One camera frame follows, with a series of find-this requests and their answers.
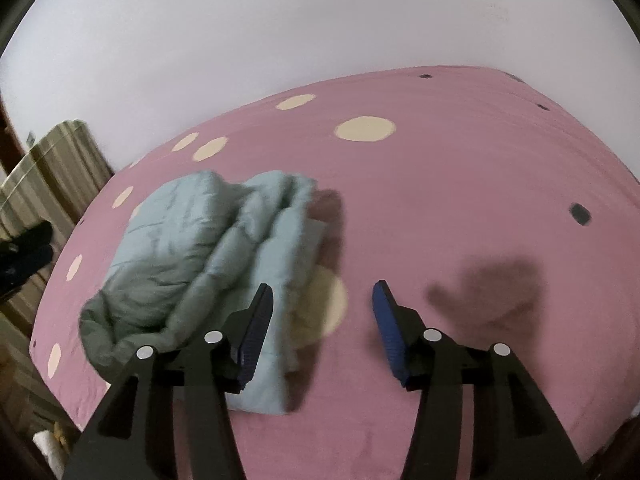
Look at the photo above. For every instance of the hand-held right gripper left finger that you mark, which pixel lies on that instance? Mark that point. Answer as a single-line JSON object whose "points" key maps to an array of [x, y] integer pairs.
{"points": [[255, 340]]}

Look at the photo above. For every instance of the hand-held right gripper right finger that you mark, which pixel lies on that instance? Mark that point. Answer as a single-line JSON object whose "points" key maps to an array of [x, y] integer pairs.
{"points": [[387, 332]]}

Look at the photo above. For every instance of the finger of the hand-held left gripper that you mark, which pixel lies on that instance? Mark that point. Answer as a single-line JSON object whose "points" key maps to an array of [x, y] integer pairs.
{"points": [[32, 236], [27, 264]]}

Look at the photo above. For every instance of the light blue puffer jacket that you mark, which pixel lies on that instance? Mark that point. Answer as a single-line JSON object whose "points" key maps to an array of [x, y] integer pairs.
{"points": [[175, 260]]}

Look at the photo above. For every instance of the olive striped curtain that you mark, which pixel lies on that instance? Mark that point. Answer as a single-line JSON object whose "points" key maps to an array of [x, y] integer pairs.
{"points": [[60, 170]]}

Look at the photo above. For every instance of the pink polka dot bed sheet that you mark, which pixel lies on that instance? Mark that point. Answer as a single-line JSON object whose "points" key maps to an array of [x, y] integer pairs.
{"points": [[450, 185]]}

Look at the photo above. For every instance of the white paper roll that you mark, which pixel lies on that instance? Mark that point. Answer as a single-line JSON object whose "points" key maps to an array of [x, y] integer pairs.
{"points": [[49, 447]]}

